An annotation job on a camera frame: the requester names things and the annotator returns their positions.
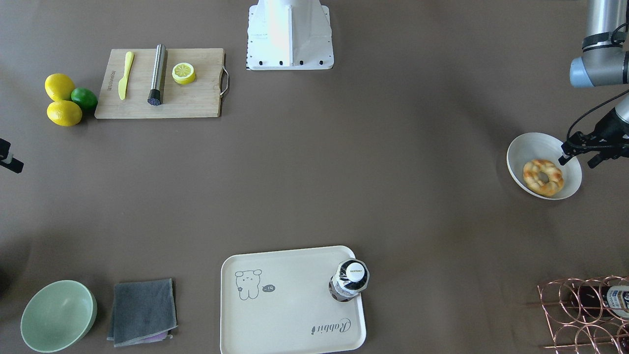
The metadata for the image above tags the white round plate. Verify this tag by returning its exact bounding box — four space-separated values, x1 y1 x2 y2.
506 132 582 200

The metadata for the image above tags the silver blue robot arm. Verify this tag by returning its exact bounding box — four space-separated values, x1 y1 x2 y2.
558 0 629 168

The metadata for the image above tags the yellow plastic knife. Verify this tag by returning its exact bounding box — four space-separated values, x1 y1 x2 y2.
117 51 135 100

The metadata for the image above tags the half lemon slice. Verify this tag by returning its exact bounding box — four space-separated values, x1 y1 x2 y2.
172 62 196 85

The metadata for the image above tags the steel cylinder muddler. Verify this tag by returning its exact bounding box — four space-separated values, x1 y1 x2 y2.
147 43 167 107

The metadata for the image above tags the dark sauce bottle white cap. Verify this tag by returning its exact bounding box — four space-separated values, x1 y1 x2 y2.
328 258 370 302

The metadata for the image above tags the mint green bowl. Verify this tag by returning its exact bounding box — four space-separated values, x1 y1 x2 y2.
20 280 97 353

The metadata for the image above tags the grey folded cloth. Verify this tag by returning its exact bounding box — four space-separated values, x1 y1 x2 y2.
107 278 178 347

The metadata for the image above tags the yellow lemon near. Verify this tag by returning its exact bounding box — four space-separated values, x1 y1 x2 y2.
47 100 83 127

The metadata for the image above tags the yellow lemon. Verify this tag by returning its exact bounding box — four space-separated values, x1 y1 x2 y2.
47 100 83 127
44 73 76 101

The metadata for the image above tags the green lime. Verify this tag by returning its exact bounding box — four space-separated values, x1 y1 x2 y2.
70 87 98 112

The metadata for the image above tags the wooden cutting board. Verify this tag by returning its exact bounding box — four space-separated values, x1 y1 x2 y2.
94 48 225 119

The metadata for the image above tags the yellow lemon far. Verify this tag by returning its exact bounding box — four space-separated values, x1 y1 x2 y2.
44 73 76 101

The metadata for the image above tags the copper wire bottle rack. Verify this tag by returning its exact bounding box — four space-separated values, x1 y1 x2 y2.
537 276 629 354

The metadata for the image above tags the bottle lying in rack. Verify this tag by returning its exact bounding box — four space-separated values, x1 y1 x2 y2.
569 285 629 320

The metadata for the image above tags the glazed twisted donut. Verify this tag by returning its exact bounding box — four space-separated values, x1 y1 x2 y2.
523 159 565 197

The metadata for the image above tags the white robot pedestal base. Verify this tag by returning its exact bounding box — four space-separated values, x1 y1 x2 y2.
246 0 334 70

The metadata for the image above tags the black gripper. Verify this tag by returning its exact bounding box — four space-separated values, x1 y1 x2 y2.
558 108 629 169

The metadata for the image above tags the cream rabbit tray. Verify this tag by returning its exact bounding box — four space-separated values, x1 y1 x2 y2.
220 245 367 354

